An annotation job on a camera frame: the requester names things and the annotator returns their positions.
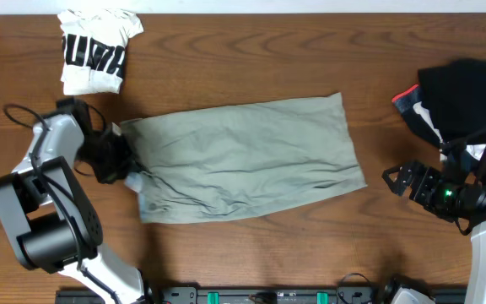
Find black garment pile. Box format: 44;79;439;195
391;58;486;160

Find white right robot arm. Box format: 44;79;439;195
382;149;486;303

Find olive green shorts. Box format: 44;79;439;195
121;94;365;224

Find folded white Puma t-shirt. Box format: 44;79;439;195
57;8;143;95

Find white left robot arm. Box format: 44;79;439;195
0;110;152;303

